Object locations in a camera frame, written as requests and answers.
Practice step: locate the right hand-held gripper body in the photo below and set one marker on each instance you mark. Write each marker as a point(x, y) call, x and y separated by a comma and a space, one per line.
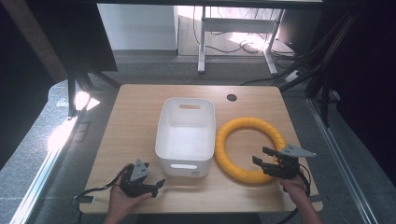
point(288, 165)

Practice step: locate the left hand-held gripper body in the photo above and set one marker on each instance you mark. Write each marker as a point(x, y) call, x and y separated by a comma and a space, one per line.
point(134, 183)

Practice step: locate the white plastic bin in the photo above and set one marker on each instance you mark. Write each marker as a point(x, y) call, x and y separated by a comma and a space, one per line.
point(185, 141)

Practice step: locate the person's left hand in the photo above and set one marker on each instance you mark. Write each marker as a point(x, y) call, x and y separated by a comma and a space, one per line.
point(124, 200)

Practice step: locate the person's right hand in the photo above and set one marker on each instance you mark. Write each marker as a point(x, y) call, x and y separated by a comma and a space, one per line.
point(292, 188)

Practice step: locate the black seat edge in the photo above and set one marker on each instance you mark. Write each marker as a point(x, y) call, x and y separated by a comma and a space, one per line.
point(199, 218)

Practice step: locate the white power strip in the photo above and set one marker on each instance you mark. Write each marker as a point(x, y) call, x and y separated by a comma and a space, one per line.
point(292, 76)

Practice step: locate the black tripod stand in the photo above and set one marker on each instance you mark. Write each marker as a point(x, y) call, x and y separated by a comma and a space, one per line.
point(314, 65)
point(72, 90)

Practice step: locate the black computer case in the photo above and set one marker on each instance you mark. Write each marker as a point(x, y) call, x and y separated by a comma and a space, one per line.
point(295, 29)

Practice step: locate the dark panel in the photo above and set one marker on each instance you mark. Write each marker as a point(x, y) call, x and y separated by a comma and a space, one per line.
point(71, 34)

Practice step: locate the aluminium rail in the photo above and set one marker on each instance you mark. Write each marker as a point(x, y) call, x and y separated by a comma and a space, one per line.
point(43, 161)
point(339, 155)

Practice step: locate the white metal desk frame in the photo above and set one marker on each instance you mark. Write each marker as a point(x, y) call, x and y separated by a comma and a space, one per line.
point(201, 40)

